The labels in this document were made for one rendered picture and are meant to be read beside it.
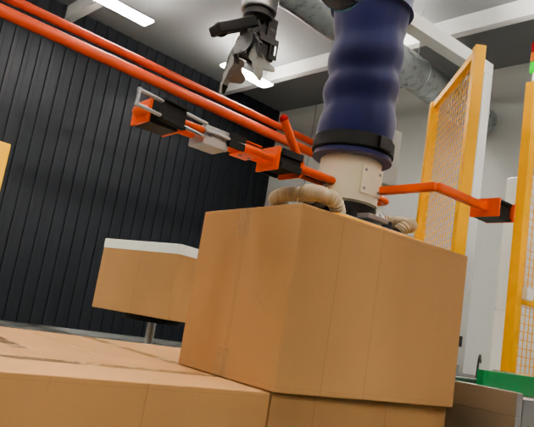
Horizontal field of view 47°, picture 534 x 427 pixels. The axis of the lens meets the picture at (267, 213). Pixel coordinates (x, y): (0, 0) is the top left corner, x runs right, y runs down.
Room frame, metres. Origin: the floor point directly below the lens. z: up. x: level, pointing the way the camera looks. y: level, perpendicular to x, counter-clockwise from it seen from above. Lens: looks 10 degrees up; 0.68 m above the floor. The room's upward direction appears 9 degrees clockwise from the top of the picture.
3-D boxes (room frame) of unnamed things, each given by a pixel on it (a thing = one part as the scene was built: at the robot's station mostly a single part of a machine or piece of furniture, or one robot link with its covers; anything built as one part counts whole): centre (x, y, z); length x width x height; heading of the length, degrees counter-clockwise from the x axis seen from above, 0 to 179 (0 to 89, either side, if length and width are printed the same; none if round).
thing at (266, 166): (1.49, -0.01, 1.07); 0.10 x 0.08 x 0.06; 38
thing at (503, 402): (1.87, -0.49, 0.58); 0.70 x 0.03 x 0.06; 37
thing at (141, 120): (1.28, 0.27, 1.07); 0.08 x 0.07 x 0.05; 128
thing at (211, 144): (1.36, 0.16, 1.07); 0.07 x 0.07 x 0.04; 38
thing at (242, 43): (1.40, 0.09, 1.35); 0.09 x 0.08 x 0.12; 127
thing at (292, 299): (1.63, -0.20, 0.74); 0.60 x 0.40 x 0.40; 126
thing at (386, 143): (1.64, -0.21, 1.19); 0.23 x 0.23 x 0.04
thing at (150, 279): (3.58, 0.55, 0.82); 0.60 x 0.40 x 0.40; 54
